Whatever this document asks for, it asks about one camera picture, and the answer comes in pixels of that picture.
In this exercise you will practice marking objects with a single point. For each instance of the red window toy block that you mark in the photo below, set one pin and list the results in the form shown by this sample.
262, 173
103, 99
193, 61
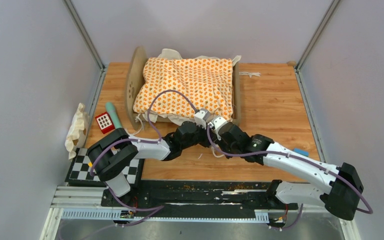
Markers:
105, 123

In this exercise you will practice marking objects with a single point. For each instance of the blue green small block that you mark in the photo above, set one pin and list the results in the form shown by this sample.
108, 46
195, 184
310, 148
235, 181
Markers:
302, 152

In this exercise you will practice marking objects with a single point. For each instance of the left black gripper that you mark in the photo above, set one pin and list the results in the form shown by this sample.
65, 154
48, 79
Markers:
203, 129

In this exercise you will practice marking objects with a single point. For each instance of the teal cylinder toy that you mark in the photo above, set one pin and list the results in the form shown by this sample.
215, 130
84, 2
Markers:
111, 110

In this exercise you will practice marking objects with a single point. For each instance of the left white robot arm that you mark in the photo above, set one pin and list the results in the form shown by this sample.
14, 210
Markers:
114, 152

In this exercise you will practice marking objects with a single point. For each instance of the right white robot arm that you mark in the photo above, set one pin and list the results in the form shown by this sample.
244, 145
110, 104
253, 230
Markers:
298, 169

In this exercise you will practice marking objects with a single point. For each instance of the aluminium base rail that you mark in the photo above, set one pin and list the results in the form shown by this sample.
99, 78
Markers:
205, 201

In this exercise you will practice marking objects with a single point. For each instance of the white duck pillow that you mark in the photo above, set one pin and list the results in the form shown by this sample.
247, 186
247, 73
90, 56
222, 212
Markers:
78, 130

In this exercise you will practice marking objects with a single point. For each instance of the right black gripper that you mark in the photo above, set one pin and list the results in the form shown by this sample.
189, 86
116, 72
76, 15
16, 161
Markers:
220, 144

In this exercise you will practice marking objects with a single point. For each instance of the yellow duck print blanket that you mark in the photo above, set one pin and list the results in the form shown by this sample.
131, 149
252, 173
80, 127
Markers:
185, 86

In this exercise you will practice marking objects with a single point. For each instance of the wooden pet bed frame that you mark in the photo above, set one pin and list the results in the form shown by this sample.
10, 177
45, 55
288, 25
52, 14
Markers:
136, 79

